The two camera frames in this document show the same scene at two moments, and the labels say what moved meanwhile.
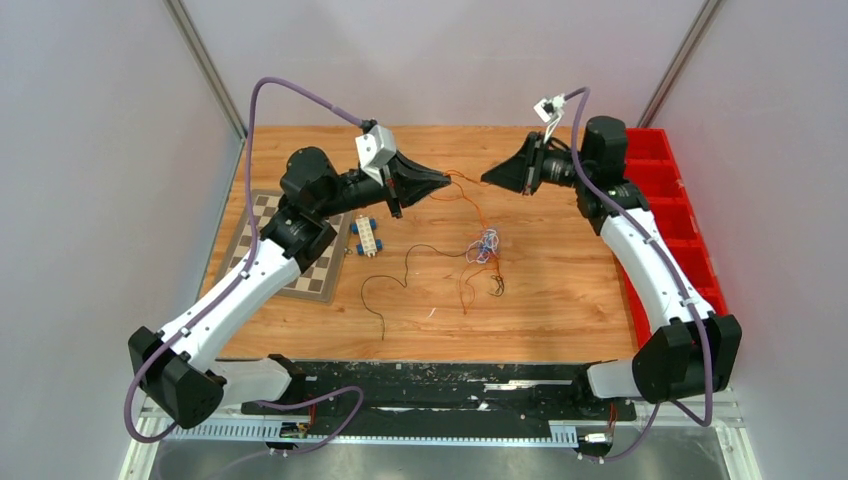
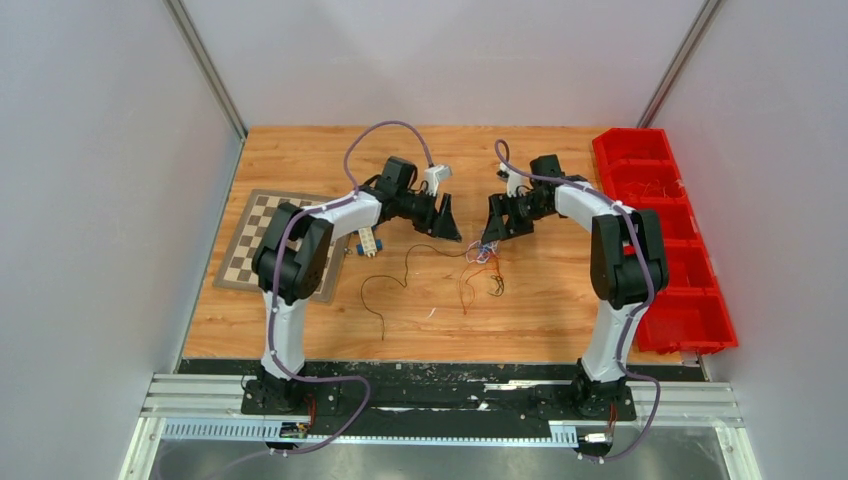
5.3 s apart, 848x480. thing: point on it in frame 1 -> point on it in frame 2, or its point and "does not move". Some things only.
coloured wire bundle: (482, 250) does not move
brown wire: (501, 284) does not move
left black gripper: (406, 182) -> (442, 225)
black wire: (406, 279) does not move
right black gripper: (521, 172) -> (497, 229)
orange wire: (498, 265) does not move
